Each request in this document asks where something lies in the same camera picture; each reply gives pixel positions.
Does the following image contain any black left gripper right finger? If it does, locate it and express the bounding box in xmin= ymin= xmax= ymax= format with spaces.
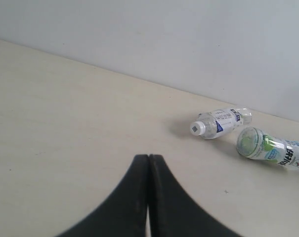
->
xmin=148 ymin=155 xmax=239 ymax=237

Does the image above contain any clear bottle lime label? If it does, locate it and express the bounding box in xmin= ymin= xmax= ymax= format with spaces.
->
xmin=236 ymin=127 xmax=299 ymax=171

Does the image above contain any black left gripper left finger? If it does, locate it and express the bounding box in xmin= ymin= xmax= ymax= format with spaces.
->
xmin=60 ymin=155 xmax=149 ymax=237

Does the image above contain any clear bottle blue-white label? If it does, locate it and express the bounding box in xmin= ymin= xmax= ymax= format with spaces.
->
xmin=190 ymin=107 xmax=252 ymax=140

